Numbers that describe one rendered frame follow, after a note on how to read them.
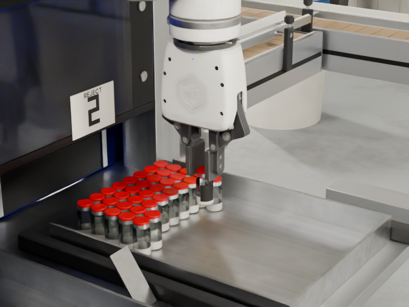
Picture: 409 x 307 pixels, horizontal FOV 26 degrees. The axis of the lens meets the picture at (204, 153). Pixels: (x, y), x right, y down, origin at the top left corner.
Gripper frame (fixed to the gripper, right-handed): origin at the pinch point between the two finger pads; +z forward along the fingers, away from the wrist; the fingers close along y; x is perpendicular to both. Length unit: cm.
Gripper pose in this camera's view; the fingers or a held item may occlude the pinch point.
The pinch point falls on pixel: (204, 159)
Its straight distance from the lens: 110.3
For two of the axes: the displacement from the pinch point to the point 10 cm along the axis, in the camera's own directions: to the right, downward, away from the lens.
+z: 0.0, 9.3, 3.7
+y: 8.2, 2.1, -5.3
